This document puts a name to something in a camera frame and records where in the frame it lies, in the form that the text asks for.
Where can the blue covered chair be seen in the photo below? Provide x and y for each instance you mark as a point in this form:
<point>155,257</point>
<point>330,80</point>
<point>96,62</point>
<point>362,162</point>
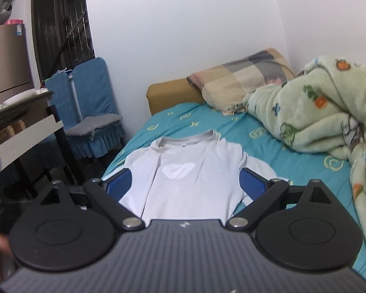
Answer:
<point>91,88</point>
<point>58,94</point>

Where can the dark table with white edge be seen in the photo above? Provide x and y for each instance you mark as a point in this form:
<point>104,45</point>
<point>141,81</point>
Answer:
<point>27,135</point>

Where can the white t-shirt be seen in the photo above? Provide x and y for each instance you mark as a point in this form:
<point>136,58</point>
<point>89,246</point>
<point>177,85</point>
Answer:
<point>186,195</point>

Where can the white cloth bundle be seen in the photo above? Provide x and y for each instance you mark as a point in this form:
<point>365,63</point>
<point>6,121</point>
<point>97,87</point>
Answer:
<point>23,96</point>

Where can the teal patterned bed sheet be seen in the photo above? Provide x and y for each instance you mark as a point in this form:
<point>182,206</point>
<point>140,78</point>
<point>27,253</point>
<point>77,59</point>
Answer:
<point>292,171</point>

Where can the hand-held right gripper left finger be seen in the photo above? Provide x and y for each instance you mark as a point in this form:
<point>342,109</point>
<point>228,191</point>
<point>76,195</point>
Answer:
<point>120,183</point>

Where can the plaid pillow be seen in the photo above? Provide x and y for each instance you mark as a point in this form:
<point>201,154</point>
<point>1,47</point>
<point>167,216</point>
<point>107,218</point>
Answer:
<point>241,76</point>

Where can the tan upholstered headboard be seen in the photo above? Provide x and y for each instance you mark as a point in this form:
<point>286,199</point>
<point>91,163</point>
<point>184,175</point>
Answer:
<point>167,94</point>

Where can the dark window with grille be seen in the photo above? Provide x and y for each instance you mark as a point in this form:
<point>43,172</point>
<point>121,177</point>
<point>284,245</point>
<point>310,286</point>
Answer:
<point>61,21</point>

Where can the green printed fleece blanket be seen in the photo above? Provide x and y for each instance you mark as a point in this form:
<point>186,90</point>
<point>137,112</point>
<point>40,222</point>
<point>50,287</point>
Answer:
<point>323,103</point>

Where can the beige refrigerator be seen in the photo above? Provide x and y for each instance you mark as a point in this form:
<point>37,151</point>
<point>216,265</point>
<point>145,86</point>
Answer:
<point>7,61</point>

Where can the pink box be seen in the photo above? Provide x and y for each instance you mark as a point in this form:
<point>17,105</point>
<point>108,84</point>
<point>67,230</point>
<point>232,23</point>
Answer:
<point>14,22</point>

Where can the grey seat cushion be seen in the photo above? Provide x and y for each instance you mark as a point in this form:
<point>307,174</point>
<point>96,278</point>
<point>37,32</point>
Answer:
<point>91,125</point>

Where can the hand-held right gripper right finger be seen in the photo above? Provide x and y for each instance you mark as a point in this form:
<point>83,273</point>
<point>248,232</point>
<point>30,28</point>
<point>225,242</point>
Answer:
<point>250,184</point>

